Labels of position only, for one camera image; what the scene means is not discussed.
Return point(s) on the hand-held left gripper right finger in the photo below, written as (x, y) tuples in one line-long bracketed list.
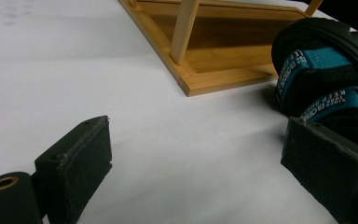
[(329, 169)]

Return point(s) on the wooden shoe rack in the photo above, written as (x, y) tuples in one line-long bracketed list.
[(217, 53)]

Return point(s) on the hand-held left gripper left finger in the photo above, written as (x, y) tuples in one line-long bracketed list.
[(80, 169)]

